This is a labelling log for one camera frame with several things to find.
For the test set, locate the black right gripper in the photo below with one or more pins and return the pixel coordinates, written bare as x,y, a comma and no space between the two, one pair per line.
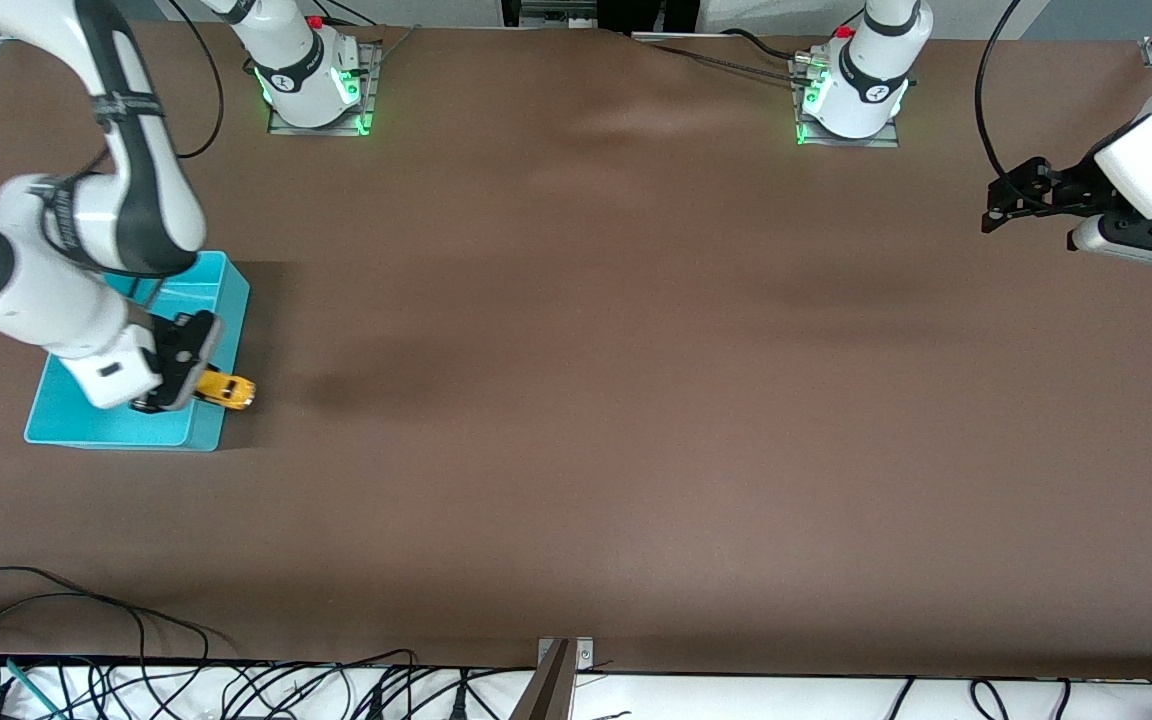
179,352

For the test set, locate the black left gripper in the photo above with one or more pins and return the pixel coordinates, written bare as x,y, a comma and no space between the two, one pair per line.
1068,188

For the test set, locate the turquoise plastic bin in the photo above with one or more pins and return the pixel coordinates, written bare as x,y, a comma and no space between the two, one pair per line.
86,430

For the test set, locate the yellow beetle toy car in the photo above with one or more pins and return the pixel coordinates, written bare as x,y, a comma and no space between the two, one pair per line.
231,391

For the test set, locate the black equipment stand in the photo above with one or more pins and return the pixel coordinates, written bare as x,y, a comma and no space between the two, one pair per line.
656,12

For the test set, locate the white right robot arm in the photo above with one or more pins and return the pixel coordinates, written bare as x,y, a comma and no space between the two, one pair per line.
36,280

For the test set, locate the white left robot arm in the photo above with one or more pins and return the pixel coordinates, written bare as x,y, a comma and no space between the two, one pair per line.
871,80

